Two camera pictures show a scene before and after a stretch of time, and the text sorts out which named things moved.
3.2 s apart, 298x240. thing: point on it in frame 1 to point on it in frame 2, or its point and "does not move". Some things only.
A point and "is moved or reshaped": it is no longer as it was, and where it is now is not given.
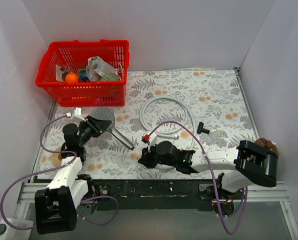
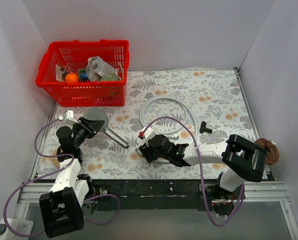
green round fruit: [110, 77] does not move
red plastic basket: [73, 55] does not move
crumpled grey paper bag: [96, 67] does not move
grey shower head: [105, 114] is moved or reshaped
